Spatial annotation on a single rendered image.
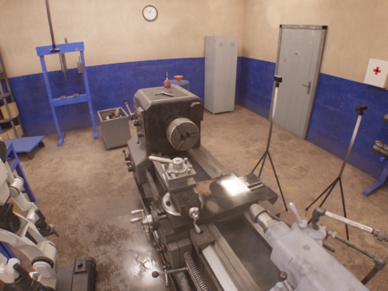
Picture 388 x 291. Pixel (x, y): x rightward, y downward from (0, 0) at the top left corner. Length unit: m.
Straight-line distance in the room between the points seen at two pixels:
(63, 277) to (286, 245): 1.77
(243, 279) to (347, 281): 0.48
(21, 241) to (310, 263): 1.46
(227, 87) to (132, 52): 2.32
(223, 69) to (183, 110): 3.47
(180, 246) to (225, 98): 4.53
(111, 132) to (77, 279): 2.55
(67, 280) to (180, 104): 1.73
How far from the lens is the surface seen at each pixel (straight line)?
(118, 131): 3.93
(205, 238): 1.24
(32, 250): 1.63
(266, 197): 1.54
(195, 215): 1.15
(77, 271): 2.09
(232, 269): 1.19
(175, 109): 1.87
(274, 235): 0.97
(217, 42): 5.12
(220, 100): 5.40
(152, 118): 1.84
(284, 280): 0.88
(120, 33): 5.01
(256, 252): 1.41
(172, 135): 1.71
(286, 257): 0.91
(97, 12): 5.01
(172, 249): 1.29
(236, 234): 1.47
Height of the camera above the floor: 1.84
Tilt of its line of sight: 28 degrees down
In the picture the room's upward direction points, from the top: straight up
